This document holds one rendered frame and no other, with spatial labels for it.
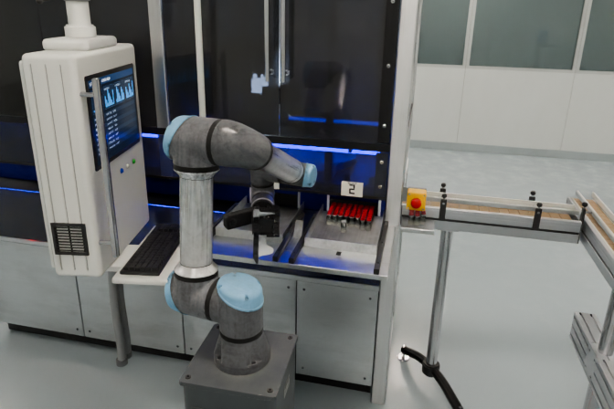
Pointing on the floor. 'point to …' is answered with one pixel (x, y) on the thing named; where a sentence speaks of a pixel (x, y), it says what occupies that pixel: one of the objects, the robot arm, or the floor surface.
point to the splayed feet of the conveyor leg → (431, 374)
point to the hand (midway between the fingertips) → (254, 241)
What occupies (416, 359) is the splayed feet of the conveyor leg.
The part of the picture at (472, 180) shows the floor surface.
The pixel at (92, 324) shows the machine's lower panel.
